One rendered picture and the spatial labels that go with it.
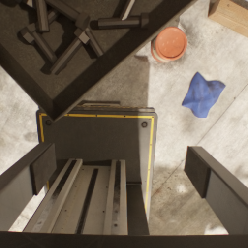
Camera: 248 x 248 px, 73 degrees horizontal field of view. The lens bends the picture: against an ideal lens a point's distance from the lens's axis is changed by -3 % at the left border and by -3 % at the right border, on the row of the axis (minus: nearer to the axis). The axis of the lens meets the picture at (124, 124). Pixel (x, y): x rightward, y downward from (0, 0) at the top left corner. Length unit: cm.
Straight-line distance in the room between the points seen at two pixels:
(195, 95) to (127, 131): 60
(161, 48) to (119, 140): 60
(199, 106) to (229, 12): 62
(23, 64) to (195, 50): 119
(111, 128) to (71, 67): 70
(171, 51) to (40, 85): 90
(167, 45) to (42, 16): 89
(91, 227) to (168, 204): 110
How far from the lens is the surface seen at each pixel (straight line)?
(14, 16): 39
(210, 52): 144
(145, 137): 103
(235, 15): 144
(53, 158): 17
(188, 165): 17
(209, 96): 139
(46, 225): 72
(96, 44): 32
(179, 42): 116
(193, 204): 181
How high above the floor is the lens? 128
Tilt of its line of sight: 75 degrees down
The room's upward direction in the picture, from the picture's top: 178 degrees clockwise
